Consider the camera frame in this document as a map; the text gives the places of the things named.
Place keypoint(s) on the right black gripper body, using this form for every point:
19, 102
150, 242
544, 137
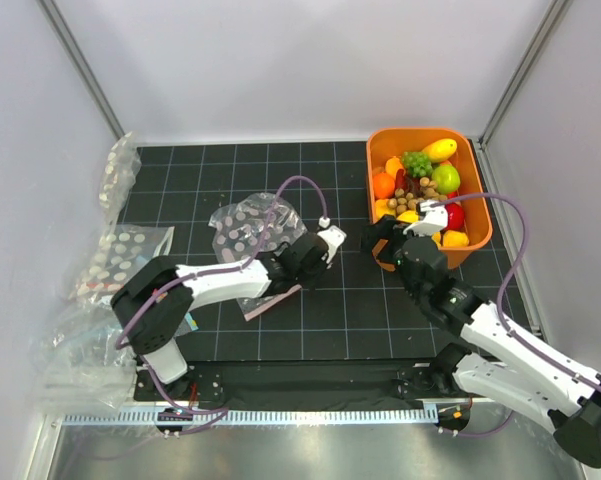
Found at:
407, 282

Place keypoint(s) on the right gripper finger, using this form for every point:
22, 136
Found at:
383, 229
383, 253

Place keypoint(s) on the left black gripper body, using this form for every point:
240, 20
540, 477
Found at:
306, 275

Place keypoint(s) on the pink dotted zip bag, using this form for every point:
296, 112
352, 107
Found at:
237, 230

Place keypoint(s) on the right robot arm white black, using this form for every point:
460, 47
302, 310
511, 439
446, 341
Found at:
493, 356

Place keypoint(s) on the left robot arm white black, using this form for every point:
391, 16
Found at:
152, 304

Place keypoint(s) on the white dotted bag with items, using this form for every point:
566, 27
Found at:
118, 254

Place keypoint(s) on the white dotted bag upright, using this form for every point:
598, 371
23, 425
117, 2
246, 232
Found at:
119, 176

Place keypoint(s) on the crumpled clear plastic bag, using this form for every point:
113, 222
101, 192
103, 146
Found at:
79, 369

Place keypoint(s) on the yellow lemon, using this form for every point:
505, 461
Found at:
455, 239

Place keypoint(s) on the yellow banana bunch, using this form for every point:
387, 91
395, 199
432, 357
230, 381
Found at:
408, 216

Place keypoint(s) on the brown longan cluster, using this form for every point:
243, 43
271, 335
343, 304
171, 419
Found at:
409, 193

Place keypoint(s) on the orange fruit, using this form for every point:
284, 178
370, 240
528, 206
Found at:
383, 185

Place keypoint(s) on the black grid mat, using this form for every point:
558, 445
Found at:
356, 310

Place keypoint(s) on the red apple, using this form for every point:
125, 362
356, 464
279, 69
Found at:
456, 217

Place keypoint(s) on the green grapes bunch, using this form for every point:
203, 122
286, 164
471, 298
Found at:
417, 164

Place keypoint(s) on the green apple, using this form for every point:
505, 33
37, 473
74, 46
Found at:
447, 179

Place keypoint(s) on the orange plastic basket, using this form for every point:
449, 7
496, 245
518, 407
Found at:
389, 142

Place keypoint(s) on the yellow mango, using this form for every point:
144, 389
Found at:
440, 150

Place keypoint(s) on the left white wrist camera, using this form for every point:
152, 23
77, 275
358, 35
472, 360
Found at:
334, 237

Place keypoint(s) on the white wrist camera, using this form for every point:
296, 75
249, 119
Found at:
433, 219
334, 237

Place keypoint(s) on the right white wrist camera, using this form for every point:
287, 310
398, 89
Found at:
433, 219

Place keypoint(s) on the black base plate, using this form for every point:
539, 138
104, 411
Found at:
311, 384

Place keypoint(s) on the white slotted cable duct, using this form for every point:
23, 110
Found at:
160, 416

